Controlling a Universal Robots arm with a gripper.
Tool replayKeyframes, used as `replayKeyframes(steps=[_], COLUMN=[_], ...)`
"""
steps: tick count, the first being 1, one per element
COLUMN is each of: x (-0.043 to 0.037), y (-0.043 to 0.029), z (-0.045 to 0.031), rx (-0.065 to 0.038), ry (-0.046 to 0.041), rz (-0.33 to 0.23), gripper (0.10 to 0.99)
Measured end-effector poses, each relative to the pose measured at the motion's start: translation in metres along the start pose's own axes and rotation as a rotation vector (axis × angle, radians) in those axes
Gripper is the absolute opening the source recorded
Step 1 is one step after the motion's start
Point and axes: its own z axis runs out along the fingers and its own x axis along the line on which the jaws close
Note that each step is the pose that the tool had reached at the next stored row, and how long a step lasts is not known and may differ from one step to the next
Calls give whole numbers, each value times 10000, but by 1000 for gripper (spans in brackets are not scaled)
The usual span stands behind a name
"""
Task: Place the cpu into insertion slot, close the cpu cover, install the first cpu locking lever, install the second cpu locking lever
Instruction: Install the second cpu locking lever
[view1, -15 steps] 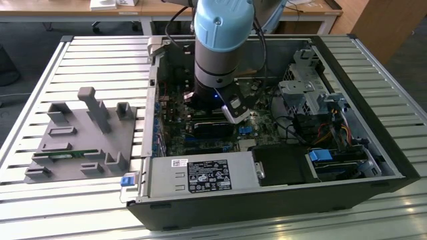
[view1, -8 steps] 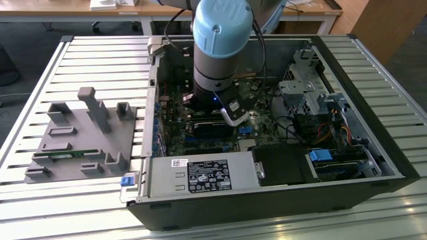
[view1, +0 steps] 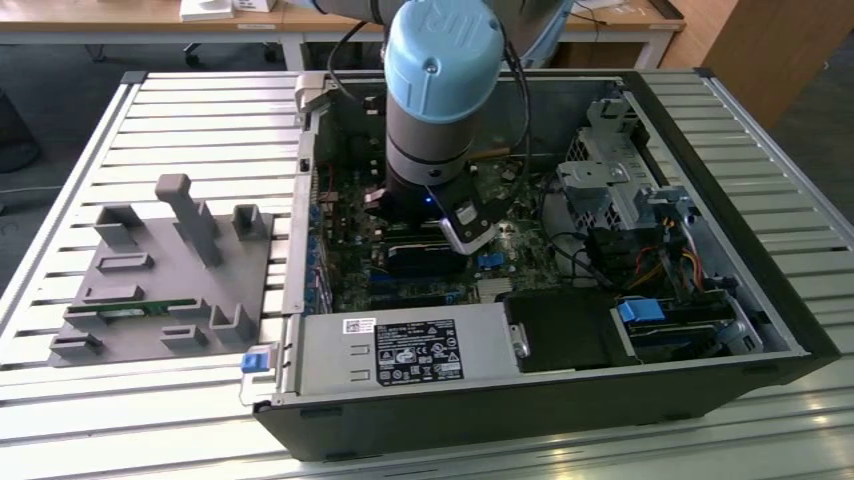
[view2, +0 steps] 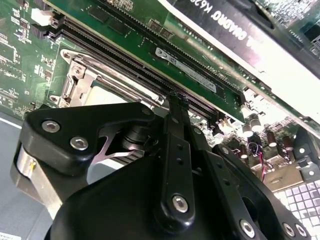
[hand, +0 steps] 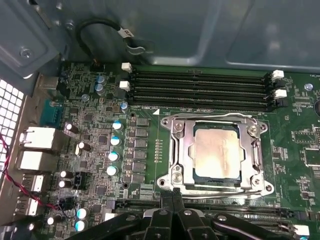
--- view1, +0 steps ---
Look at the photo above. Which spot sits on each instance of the pale blue teach pendant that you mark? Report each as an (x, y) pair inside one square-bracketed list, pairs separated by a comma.
[(552, 37)]

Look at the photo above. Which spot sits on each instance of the grey parts rack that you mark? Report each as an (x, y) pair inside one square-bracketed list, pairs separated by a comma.
[(166, 280)]

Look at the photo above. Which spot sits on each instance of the wooden cabinet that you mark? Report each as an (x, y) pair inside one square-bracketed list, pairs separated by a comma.
[(767, 50)]

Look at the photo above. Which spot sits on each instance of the wooden desk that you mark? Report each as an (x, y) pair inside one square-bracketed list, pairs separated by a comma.
[(100, 22)]

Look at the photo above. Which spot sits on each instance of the silver drive cage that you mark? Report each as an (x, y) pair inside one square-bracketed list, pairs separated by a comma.
[(593, 190)]

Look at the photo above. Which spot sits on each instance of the silver heat sink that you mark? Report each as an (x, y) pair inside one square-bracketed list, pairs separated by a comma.
[(495, 290)]

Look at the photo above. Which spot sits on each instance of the blue case latch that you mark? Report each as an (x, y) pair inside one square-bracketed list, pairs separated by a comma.
[(253, 363)]

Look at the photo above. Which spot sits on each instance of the black plastic shroud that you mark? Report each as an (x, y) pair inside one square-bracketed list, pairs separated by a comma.
[(567, 330)]

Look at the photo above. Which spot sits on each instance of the blue board connector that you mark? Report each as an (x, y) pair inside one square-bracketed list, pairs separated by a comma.
[(489, 262)]

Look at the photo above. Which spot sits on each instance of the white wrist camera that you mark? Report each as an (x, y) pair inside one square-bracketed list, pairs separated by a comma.
[(469, 235)]

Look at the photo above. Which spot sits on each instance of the white box with dark print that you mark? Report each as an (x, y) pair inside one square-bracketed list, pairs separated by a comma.
[(253, 5)]

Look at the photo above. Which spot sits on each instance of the black bin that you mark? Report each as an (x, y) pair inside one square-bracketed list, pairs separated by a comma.
[(13, 140)]

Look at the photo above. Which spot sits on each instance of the silver power supply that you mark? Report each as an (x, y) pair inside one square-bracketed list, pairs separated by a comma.
[(320, 350)]

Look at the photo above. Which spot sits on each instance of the green motherboard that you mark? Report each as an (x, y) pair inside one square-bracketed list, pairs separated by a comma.
[(520, 240)]

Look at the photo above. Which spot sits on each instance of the black PC case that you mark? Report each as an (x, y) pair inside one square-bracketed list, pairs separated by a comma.
[(467, 425)]

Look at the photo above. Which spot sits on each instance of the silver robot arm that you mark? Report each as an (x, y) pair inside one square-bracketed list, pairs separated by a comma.
[(433, 100)]

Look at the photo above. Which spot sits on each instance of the black graphics card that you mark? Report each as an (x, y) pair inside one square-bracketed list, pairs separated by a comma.
[(420, 262)]

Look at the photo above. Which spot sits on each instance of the blue disk carrier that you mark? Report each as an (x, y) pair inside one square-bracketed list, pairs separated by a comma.
[(640, 312)]

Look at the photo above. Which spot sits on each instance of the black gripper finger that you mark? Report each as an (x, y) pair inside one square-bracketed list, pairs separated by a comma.
[(374, 202)]

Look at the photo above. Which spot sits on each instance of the green RAM stick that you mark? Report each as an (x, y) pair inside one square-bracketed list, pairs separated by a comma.
[(156, 306)]

